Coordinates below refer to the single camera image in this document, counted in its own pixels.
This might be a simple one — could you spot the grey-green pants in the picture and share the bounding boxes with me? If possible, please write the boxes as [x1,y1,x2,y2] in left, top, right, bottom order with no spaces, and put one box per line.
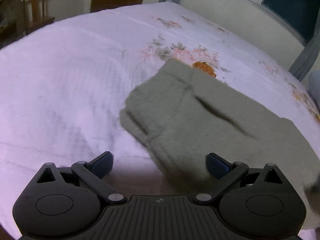
[119,60,319,194]

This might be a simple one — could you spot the pink floral bed sheet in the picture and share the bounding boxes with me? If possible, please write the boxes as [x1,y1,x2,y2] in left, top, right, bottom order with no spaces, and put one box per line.
[1,2,319,239]

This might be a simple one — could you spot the light blue rolled quilt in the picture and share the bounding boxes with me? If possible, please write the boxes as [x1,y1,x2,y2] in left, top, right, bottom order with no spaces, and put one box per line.
[309,70,320,102]

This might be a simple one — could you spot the grey right curtain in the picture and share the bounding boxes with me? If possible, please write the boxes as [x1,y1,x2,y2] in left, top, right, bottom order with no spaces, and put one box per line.
[289,37,319,81]

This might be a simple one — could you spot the wooden chair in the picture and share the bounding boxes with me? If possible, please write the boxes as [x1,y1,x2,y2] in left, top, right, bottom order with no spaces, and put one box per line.
[22,0,55,35]

